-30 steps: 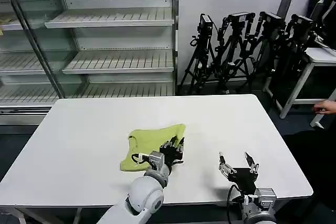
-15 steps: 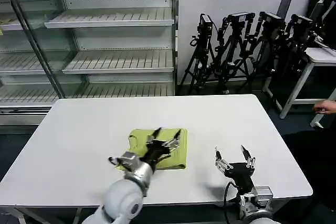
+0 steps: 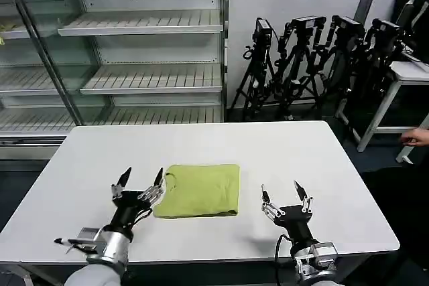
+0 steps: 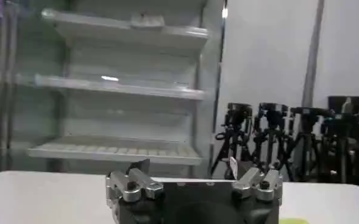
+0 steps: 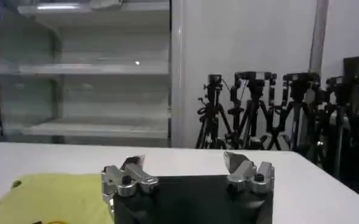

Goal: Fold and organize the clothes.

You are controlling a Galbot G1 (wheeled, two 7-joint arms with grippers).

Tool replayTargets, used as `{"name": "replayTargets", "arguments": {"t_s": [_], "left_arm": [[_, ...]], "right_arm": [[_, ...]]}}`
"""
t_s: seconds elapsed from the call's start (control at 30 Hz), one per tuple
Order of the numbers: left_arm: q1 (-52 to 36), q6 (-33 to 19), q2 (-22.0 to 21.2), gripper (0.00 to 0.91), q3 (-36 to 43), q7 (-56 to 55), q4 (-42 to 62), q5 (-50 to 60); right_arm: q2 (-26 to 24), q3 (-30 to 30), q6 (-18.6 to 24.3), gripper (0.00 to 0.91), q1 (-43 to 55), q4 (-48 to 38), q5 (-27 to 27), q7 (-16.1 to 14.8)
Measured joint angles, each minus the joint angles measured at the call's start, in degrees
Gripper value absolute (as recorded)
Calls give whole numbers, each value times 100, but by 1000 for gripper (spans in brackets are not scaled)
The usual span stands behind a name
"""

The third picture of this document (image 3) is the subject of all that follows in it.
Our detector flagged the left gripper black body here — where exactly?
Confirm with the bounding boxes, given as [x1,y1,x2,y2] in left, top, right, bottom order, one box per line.
[109,190,159,234]

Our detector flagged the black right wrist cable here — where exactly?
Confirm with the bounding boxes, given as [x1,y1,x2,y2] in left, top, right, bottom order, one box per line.
[273,234,298,286]

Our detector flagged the empty grey display shelf cabinet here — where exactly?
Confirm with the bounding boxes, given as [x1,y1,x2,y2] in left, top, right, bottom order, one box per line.
[0,0,231,160]

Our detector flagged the white side desk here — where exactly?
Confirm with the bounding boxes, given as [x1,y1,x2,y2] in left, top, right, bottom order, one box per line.
[357,60,429,165]

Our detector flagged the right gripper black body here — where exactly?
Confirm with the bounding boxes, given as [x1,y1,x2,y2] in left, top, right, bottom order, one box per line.
[273,203,318,247]

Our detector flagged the yellow-green shirt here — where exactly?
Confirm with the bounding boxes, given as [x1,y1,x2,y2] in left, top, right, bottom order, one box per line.
[153,163,241,219]

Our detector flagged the black left wrist cables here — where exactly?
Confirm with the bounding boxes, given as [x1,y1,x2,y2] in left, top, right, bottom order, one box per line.
[133,208,154,228]

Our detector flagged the black monitor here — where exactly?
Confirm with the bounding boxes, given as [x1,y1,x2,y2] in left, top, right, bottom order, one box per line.
[395,0,429,58]

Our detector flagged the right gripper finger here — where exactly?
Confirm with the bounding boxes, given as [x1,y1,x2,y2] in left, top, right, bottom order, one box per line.
[293,180,315,215]
[259,184,287,222]

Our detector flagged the black tripod with camera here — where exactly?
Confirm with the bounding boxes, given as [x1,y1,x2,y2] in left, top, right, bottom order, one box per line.
[231,17,280,121]
[273,15,328,121]
[314,15,367,126]
[348,17,408,145]

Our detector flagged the person's hand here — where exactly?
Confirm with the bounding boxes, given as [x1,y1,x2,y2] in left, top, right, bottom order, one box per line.
[400,127,429,148]

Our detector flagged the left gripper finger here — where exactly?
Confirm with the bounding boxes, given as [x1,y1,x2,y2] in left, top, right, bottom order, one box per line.
[137,167,166,204]
[111,166,133,200]

